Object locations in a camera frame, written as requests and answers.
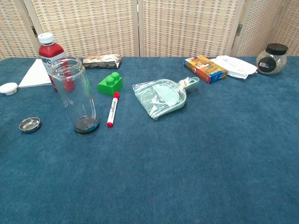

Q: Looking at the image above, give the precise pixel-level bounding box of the patterned foil snack pack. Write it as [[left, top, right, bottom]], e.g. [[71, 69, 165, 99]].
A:
[[82, 53, 122, 69]]

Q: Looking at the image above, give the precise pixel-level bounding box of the red juice bottle white cap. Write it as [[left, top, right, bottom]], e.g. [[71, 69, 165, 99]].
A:
[[37, 32, 76, 93]]

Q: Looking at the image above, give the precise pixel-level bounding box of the white folded paper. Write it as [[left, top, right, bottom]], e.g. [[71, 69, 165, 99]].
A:
[[18, 58, 52, 89]]

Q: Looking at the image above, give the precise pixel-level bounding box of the white plastic wipes pack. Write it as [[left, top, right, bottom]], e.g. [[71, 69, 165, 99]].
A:
[[209, 55, 258, 80]]

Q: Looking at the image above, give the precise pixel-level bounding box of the white round lid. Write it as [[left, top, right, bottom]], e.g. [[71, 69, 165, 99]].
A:
[[0, 82, 19, 96]]

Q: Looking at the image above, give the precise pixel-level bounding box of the clear glass jar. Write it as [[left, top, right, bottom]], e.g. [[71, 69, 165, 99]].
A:
[[50, 56, 100, 136]]

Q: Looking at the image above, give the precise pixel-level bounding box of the mint green dustpan in plastic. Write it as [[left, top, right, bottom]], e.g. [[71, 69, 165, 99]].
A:
[[132, 77, 200, 121]]

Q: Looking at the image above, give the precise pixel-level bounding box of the green toy building block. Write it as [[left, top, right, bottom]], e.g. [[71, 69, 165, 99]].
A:
[[97, 71, 123, 96]]

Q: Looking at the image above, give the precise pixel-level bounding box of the orange and blue carton box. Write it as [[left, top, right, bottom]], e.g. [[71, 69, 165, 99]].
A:
[[184, 55, 228, 84]]

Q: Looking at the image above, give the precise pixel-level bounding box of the red whiteboard marker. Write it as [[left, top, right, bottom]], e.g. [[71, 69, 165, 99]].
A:
[[107, 91, 120, 128]]

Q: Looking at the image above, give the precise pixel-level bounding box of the round glass jar black lid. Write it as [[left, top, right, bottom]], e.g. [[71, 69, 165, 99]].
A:
[[255, 43, 289, 76]]

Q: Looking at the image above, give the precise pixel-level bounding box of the woven folding screen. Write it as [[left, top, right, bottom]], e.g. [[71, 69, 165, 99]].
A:
[[0, 0, 299, 61]]

